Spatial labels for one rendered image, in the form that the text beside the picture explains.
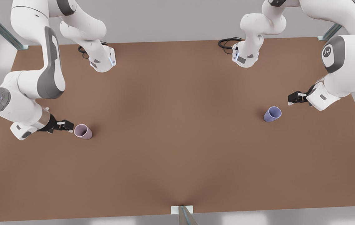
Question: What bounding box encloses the pink cup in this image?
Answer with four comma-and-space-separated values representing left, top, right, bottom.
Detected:
74, 124, 93, 140

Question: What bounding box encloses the purple cup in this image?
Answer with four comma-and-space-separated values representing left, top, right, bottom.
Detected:
264, 106, 282, 123

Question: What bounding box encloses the black cable loop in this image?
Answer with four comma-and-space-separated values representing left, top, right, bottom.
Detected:
218, 37, 244, 55
78, 41, 109, 60

